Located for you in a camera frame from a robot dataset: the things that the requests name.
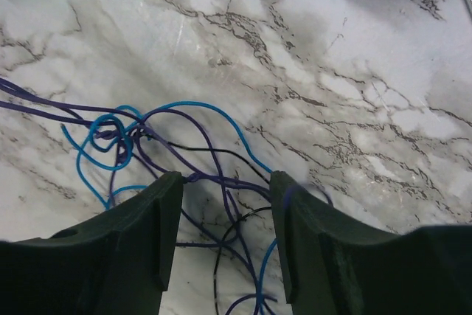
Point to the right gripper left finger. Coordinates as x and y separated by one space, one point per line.
118 262

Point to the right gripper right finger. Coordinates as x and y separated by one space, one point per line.
334 264

